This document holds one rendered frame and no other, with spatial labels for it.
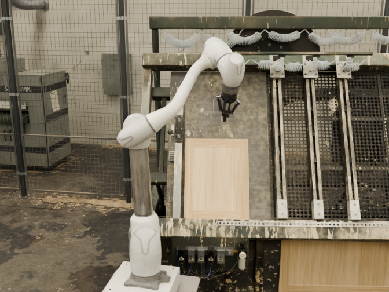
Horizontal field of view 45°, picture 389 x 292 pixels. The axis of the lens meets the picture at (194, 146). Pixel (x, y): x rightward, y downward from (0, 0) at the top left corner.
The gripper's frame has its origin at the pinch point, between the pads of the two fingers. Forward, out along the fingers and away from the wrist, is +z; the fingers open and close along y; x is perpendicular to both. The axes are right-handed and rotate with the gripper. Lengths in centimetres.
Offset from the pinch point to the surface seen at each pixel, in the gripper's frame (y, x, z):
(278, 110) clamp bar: -30, -65, 52
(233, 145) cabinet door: -6, -36, 67
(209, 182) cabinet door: 3, -8, 78
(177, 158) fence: 29, -17, 72
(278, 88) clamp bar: -26, -80, 46
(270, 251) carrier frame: -50, 8, 118
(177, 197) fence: 21, 8, 81
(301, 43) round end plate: -36, -149, 57
